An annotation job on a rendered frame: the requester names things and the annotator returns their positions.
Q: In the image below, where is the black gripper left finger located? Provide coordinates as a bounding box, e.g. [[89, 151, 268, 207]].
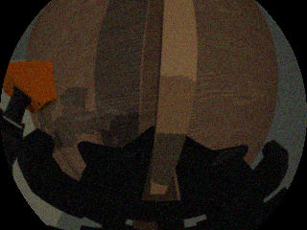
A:
[[78, 126, 154, 200]]

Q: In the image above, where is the long wooden rail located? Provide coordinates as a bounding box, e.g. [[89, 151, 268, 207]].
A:
[[150, 0, 198, 195]]

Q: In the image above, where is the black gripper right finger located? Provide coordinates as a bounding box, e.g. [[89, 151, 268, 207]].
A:
[[176, 135, 248, 199]]

